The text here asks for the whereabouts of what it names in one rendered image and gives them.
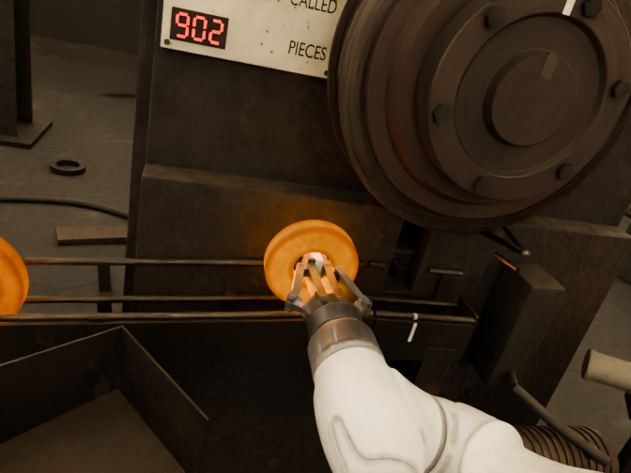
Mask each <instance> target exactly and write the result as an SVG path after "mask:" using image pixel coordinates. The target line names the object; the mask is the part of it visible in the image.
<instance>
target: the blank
mask: <svg viewBox="0 0 631 473"><path fill-rule="evenodd" d="M310 252H319V253H322V254H324V255H326V256H327V257H328V258H329V264H331V266H332V267H337V266H339V267H342V268H343V269H344V271H345V272H346V274H347V275H348V276H349V278H350V279H351V280H352V281H354V280H355V277H356V275H357V271H358V266H359V259H358V254H357V252H356V249H355V247H354V245H353V242H352V240H351V238H350V237H349V235H348V234H347V233H346V232H345V231H344V230H343V229H342V228H340V227H339V226H337V225H335V224H333V223H331V222H328V221H321V220H307V221H298V222H295V223H293V224H291V225H289V226H287V227H286V228H284V229H283V230H282V231H280V232H279V233H278V234H277V235H276V236H275V237H274V238H273V239H272V241H271V242H270V243H269V245H268V247H267V249H266V252H265V256H264V269H265V276H266V280H267V283H268V286H269V288H270V290H271V291H272V292H273V293H274V294H275V295H276V296H277V297H278V298H280V299H281V300H283V301H286V298H287V295H288V294H289V293H290V291H291V290H292V284H293V279H294V275H295V270H294V269H293V266H294V264H295V262H296V261H297V260H298V259H299V258H300V257H301V256H303V255H304V254H306V253H310ZM300 294H301V298H302V303H303V304H305V303H306V302H307V301H308V300H309V298H310V294H309V291H308V287H307V283H306V281H305V277H303V278H302V285H301V290H300Z"/></svg>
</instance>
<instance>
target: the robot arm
mask: <svg viewBox="0 0 631 473"><path fill-rule="evenodd" d="M320 273H321V275H320ZM319 276H320V279H319ZM303 277H305V281H306V283H307V287H308V291H309V294H310V298H309V300H308V301H307V302H306V303H305V304H303V303H302V298H301V294H300V290H301V285H302V278H303ZM320 280H321V281H320ZM321 282H322V284H323V286H322V284H321ZM372 303H373V302H372V300H370V299H369V298H367V297H366V296H365V295H363V294H362V292H361V291H360V290H359V288H358V287H357V286H356V284H355V283H354V282H353V281H352V280H351V279H350V278H349V276H348V275H347V274H346V272H345V271H344V269H343V268H342V267H339V266H337V267H332V266H331V264H329V262H328V259H327V256H326V255H324V254H321V253H319V252H310V253H306V254H304V255H303V257H302V263H297V266H296V270H295V275H294V279H293V284H292V290H291V291H290V293H289V294H288V295H287V298H286V302H285V308H284V310H285V311H286V312H287V313H291V312H292V311H293V310H295V311H297V312H299V313H301V317H302V319H303V320H305V322H306V324H307V329H308V333H309V337H310V341H309V343H308V350H307V351H308V357H309V360H310V365H311V369H312V377H313V380H314V383H315V392H314V408H315V420H316V425H317V430H318V433H319V437H320V440H321V444H322V447H323V450H324V452H325V455H326V458H327V460H328V463H329V465H330V468H331V471H332V473H603V472H598V471H592V470H588V469H583V468H577V467H572V466H569V465H563V464H560V463H557V462H555V461H552V460H549V459H547V458H545V457H543V456H540V455H538V454H536V453H534V452H532V451H530V450H527V449H526V448H524V445H523V441H522V439H521V437H520V435H519V433H518V432H517V430H516V429H515V428H514V427H513V426H512V425H510V424H508V423H506V422H504V421H501V420H498V419H496V418H494V417H492V416H489V415H487V414H486V413H484V412H482V411H480V410H478V409H476V408H474V407H472V406H469V405H467V404H463V403H454V402H452V401H449V400H447V399H444V398H440V397H436V396H433V395H430V394H428V393H426V392H424V391H423V390H421V389H419V388H417V387H416V386H415V385H413V384H412V383H411V382H409V381H408V380H407V379H406V378H405V377H404V376H402V375H401V374H400V373H399V372H398V371H397V370H396V369H394V368H390V367H389V366H388V365H387V363H386V362H385V358H384V356H383V354H382V352H381V350H380V349H379V346H378V344H377V340H376V337H375V335H374V332H373V331H372V330H371V329H370V328H369V327H368V326H367V325H366V324H364V323H363V321H362V317H367V316H368V314H369V312H370V309H371V306H372Z"/></svg>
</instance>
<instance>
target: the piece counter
mask: <svg viewBox="0 0 631 473"><path fill-rule="evenodd" d="M179 15H183V16H187V24H182V23H179V24H178V26H183V27H186V25H189V23H190V17H188V13H183V12H179V14H177V17H176V23H178V16H179ZM196 18H197V19H201V20H205V17H201V16H196ZM196 18H193V26H195V24H196ZM213 21H214V22H215V23H222V21H219V20H213ZM204 28H207V21H206V20H205V21H204ZM222 31H223V23H222V24H221V32H222ZM194 32H195V29H193V30H192V37H193V38H194ZM188 33H189V28H188V27H186V35H185V36H188ZM212 33H215V34H220V32H219V31H215V30H212ZM212 33H210V32H209V37H208V40H211V35H212ZM205 35H206V31H203V38H194V40H198V41H202V39H205ZM177 36H178V37H180V38H185V36H183V35H179V34H177Z"/></svg>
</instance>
